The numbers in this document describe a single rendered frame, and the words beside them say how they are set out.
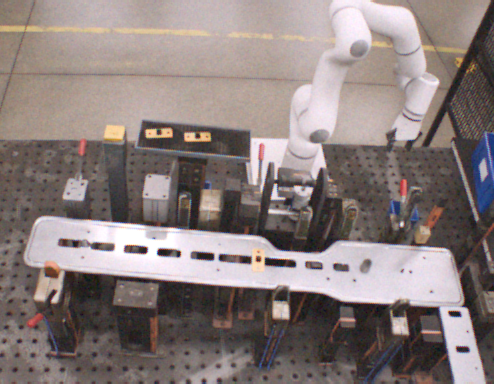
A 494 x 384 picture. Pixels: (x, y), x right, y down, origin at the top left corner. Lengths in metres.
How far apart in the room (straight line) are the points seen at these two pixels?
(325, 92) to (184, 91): 2.07
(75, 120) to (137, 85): 0.52
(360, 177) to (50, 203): 1.31
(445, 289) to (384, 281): 0.21
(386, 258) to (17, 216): 1.37
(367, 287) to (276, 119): 2.12
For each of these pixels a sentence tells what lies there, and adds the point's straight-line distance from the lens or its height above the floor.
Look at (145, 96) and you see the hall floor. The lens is 3.74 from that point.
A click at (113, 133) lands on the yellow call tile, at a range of 1.80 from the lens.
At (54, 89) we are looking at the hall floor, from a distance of 3.85.
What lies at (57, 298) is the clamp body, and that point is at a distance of 1.56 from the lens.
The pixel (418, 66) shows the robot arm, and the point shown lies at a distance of 1.88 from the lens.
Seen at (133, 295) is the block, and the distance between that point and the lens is 1.58.
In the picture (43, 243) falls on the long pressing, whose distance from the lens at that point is 1.74.
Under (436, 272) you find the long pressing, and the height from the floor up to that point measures 1.00.
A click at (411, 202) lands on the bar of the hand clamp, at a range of 1.78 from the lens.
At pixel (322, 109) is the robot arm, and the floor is 1.24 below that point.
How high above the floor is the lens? 2.40
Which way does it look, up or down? 49 degrees down
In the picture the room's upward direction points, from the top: 11 degrees clockwise
